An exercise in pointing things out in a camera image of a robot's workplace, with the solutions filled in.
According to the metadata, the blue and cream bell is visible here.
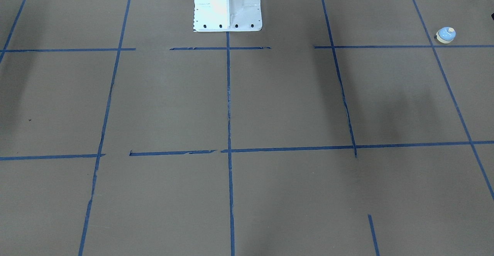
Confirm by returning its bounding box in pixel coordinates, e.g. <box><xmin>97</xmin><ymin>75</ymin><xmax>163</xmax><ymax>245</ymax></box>
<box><xmin>435</xmin><ymin>27</ymin><xmax>456</xmax><ymax>44</ymax></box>

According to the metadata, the white camera mast pedestal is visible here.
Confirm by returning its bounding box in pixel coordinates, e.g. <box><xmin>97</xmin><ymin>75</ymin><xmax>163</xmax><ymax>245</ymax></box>
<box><xmin>193</xmin><ymin>0</ymin><xmax>263</xmax><ymax>32</ymax></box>

